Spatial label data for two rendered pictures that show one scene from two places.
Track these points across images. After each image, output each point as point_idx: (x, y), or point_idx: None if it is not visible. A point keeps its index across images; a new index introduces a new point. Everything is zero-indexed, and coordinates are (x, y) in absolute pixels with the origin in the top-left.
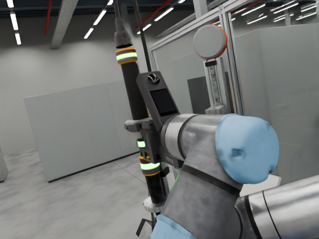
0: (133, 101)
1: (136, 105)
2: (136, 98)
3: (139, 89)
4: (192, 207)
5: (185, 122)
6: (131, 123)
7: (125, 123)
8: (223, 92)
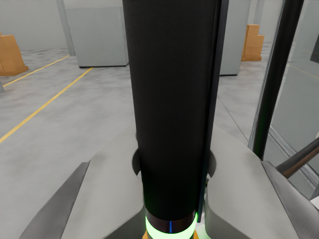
0: (139, 79)
1: (147, 105)
2: (159, 66)
3: (192, 3)
4: None
5: None
6: (48, 236)
7: (66, 182)
8: None
